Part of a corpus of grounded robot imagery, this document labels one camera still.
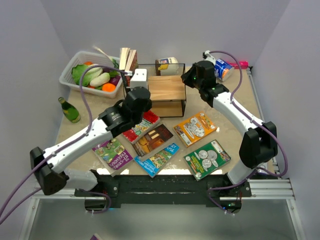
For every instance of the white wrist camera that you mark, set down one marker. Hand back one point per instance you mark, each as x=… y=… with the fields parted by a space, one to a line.
x=206 y=55
x=139 y=79

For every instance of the blue 26-storey treehouse book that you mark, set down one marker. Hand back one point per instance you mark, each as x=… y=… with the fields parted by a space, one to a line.
x=153 y=165

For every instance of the pink box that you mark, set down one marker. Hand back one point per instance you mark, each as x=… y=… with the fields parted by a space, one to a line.
x=243 y=64

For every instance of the red treehouse book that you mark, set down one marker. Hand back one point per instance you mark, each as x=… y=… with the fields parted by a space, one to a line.
x=149 y=121

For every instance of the white plastic basket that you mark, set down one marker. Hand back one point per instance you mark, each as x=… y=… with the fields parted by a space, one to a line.
x=96 y=60

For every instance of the purple toy eggplant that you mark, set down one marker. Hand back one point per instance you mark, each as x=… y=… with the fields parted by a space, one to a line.
x=115 y=80

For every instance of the black floral cover book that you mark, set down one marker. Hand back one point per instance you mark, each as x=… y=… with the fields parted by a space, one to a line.
x=123 y=57

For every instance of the toy cabbage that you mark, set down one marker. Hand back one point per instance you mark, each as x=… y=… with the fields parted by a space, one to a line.
x=91 y=74

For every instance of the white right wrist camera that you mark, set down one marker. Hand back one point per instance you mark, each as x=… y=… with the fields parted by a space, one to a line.
x=206 y=55

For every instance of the green glass bottle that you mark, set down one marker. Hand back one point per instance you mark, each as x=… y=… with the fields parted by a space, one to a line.
x=69 y=111

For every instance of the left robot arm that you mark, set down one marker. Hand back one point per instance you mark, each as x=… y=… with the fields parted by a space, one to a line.
x=50 y=166

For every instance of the black front frame bar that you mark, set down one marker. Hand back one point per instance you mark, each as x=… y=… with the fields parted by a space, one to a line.
x=163 y=190

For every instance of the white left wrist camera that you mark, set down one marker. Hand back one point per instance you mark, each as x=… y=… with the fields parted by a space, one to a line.
x=139 y=79

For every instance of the green back cover book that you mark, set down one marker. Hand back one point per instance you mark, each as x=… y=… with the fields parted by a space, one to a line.
x=207 y=159

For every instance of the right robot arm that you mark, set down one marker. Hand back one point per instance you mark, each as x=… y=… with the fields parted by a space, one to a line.
x=257 y=146

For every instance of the purple 117-storey treehouse book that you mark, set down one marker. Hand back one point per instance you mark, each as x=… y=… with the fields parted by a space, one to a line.
x=113 y=156

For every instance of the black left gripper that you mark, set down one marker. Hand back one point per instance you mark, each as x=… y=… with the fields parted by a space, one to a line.
x=149 y=105

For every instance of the orange toy carrot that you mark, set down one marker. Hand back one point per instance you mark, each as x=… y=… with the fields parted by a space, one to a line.
x=108 y=87

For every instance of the dark brown cover book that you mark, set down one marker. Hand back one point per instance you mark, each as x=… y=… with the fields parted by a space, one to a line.
x=153 y=141

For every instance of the orange back cover book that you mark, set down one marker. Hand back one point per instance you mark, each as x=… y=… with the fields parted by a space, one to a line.
x=195 y=128

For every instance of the red back cover book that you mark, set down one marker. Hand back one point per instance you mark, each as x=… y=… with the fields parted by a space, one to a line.
x=132 y=62

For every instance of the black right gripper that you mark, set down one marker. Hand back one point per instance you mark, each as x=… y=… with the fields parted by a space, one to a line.
x=186 y=77

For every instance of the white toy radish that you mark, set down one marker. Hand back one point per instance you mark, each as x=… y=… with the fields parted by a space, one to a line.
x=100 y=80

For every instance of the wood and wire shelf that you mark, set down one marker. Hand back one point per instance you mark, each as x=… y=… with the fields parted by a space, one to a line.
x=167 y=91

